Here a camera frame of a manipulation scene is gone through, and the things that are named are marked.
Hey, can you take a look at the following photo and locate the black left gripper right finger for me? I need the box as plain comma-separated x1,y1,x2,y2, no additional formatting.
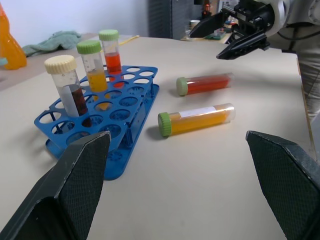
245,130,320,240

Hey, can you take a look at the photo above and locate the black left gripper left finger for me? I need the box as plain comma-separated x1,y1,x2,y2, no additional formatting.
0,130,112,240

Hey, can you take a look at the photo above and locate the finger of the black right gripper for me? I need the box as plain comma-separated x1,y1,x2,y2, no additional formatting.
188,11,230,39
216,31,271,61

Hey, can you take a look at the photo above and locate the blue plastic test tube rack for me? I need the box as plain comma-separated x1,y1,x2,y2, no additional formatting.
33,65,160,181

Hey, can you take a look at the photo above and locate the green-capped tube full red liquid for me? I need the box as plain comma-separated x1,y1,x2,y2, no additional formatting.
175,72,236,97

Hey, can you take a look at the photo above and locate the green-capped tube full orange liquid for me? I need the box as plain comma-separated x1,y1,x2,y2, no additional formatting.
157,102,236,138

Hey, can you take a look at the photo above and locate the green-capped tube half red liquid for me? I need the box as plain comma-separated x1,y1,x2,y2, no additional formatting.
98,29,125,88

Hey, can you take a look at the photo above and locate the cream-capped tube with dark liquid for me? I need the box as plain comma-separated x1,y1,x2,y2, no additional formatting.
44,54,93,128

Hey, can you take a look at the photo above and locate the green-capped tube half yellow liquid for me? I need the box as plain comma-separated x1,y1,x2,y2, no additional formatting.
76,40,111,111

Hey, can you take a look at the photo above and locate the green circuit board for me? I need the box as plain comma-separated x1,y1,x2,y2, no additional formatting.
204,24,234,41

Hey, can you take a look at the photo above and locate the white paper cup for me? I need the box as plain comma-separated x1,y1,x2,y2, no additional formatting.
189,19,202,32

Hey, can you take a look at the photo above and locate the dark grey cabinet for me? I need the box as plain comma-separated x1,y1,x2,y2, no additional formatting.
148,0,222,40

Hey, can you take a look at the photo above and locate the green crumpled cloth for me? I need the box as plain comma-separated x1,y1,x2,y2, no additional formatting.
21,30,82,58

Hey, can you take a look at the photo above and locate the orange plastic bottle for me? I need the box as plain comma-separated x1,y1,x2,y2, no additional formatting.
0,0,28,71

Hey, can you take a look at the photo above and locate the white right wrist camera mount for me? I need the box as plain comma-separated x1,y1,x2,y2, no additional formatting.
264,0,289,35

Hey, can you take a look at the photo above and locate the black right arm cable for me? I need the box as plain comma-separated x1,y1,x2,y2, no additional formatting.
276,24,305,53

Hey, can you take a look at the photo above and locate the thin yellow cable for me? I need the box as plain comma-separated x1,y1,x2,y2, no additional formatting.
117,34,140,46

